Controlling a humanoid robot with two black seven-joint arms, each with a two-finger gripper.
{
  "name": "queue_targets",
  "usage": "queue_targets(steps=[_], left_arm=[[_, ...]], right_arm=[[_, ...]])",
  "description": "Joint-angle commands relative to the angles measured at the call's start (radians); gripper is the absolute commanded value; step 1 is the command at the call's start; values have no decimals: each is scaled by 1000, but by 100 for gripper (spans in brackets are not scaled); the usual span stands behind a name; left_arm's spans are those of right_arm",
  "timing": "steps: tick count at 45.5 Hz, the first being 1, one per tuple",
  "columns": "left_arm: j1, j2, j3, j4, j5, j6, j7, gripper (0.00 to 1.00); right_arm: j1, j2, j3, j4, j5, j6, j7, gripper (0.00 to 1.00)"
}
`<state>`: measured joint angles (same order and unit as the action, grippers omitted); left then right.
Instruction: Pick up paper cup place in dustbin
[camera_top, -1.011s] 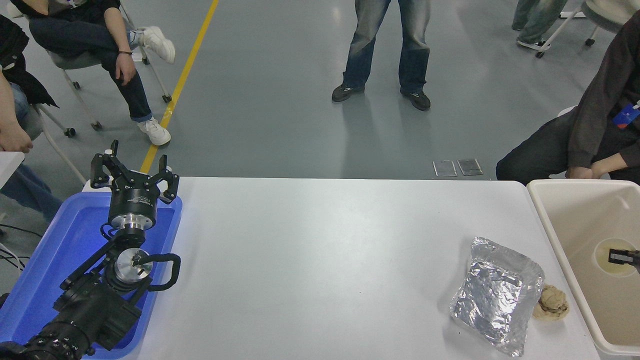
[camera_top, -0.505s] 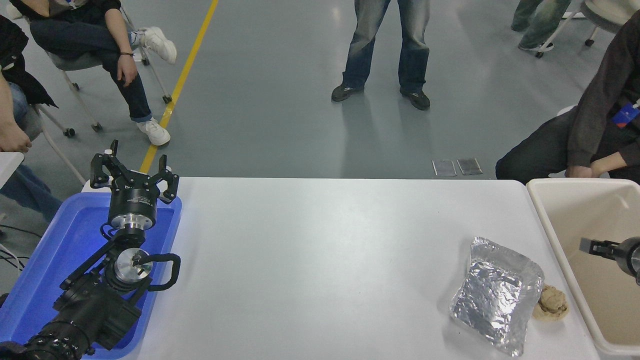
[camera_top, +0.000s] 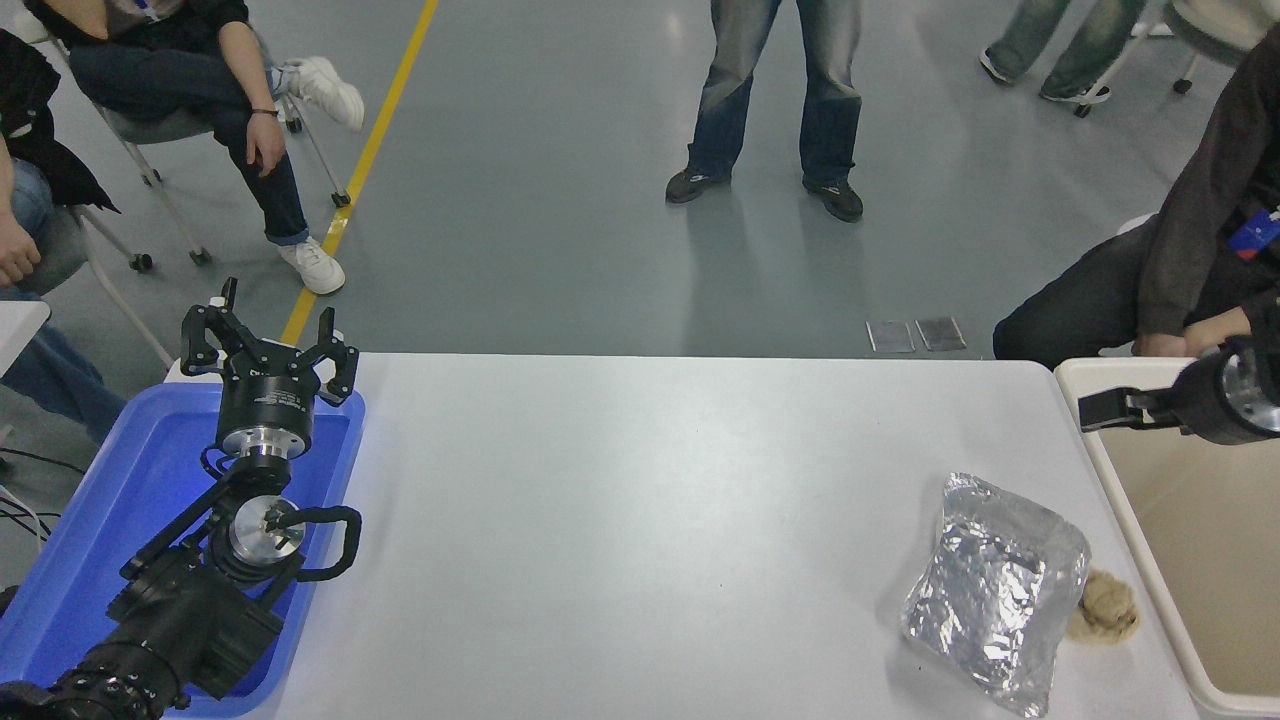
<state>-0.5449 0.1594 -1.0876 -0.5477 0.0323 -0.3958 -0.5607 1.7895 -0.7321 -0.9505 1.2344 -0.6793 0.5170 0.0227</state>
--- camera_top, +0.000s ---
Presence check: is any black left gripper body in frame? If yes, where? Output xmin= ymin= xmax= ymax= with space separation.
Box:
xmin=218 ymin=361 xmax=320 ymax=436

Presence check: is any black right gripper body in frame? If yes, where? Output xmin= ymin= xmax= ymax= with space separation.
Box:
xmin=1166 ymin=348 xmax=1251 ymax=447

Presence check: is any person's left hand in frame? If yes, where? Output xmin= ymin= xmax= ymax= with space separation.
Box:
xmin=1185 ymin=307 xmax=1253 ymax=357

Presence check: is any person's hand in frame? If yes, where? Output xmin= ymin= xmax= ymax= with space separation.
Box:
xmin=0 ymin=215 xmax=43 ymax=289
xmin=246 ymin=112 xmax=287 ymax=178

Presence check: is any large pale bin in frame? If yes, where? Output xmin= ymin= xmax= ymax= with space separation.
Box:
xmin=1054 ymin=358 xmax=1280 ymax=719

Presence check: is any grey wheeled chair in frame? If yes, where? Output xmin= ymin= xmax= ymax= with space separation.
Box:
xmin=45 ymin=15 xmax=353 ymax=266
xmin=40 ymin=205 xmax=176 ymax=371

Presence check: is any crumpled tan paper ball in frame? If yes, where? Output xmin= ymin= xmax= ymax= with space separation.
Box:
xmin=1066 ymin=570 xmax=1140 ymax=645

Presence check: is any blue plastic tray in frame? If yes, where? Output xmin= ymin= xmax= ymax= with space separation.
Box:
xmin=0 ymin=383 xmax=366 ymax=719

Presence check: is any crumpled silver foil tray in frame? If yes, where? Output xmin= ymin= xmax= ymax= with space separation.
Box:
xmin=901 ymin=472 xmax=1092 ymax=717

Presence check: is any small white table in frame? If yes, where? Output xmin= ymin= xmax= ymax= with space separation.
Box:
xmin=0 ymin=302 xmax=51 ymax=379

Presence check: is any seated person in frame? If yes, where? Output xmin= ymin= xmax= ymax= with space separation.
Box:
xmin=0 ymin=30 xmax=126 ymax=441
xmin=25 ymin=0 xmax=366 ymax=297

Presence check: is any standing person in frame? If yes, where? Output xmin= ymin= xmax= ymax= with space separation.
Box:
xmin=980 ymin=0 xmax=1149 ymax=104
xmin=665 ymin=0 xmax=865 ymax=223

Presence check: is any white-legged chair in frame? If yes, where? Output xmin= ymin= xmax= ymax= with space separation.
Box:
xmin=1072 ymin=0 xmax=1280 ymax=118

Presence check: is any black floor cable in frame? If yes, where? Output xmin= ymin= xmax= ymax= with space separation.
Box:
xmin=0 ymin=450 xmax=86 ymax=546

